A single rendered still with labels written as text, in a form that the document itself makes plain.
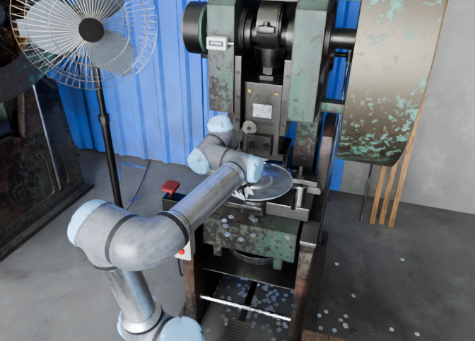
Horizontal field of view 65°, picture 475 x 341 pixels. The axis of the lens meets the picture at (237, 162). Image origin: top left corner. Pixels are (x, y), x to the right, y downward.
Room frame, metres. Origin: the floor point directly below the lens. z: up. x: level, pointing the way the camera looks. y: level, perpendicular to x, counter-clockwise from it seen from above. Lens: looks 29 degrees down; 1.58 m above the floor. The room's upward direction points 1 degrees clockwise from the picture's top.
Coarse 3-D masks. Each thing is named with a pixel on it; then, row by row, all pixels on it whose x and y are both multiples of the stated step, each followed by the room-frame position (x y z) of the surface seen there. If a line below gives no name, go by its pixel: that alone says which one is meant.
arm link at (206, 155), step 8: (208, 136) 1.03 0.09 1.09; (216, 136) 1.03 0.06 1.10; (200, 144) 1.00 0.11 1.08; (208, 144) 0.99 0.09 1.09; (216, 144) 1.00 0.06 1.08; (224, 144) 1.02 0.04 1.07; (192, 152) 0.97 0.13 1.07; (200, 152) 0.96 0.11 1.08; (208, 152) 0.96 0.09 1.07; (216, 152) 0.96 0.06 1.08; (192, 160) 0.95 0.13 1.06; (200, 160) 0.94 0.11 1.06; (208, 160) 0.95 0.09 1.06; (216, 160) 0.94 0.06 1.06; (192, 168) 0.97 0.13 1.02; (200, 168) 0.95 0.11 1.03; (208, 168) 0.94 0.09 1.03; (216, 168) 0.94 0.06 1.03
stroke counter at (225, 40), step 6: (210, 36) 1.30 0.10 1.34; (216, 36) 1.30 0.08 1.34; (222, 36) 1.30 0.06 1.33; (228, 36) 1.31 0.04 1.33; (210, 42) 1.29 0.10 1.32; (216, 42) 1.28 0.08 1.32; (222, 42) 1.27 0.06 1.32; (228, 42) 1.29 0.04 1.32; (210, 48) 1.29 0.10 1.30; (216, 48) 1.28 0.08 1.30; (222, 48) 1.28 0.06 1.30; (228, 48) 1.30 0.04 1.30
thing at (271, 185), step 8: (264, 168) 1.37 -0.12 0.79; (272, 168) 1.37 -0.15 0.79; (280, 168) 1.37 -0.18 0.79; (264, 176) 1.30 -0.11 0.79; (272, 176) 1.31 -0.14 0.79; (280, 176) 1.31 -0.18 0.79; (288, 176) 1.31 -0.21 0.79; (256, 184) 1.24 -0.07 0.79; (264, 184) 1.24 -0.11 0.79; (272, 184) 1.25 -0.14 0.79; (280, 184) 1.25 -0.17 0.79; (288, 184) 1.25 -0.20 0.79; (256, 192) 1.19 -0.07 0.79; (264, 192) 1.19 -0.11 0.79; (272, 192) 1.19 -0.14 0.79; (280, 192) 1.19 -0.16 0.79; (256, 200) 1.14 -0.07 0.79
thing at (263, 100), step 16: (256, 80) 1.36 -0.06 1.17; (272, 80) 1.35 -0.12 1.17; (256, 96) 1.33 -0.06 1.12; (272, 96) 1.31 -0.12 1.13; (256, 112) 1.33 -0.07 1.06; (272, 112) 1.31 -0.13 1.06; (256, 128) 1.32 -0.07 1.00; (272, 128) 1.31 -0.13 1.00; (256, 144) 1.30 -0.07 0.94; (272, 144) 1.29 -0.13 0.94
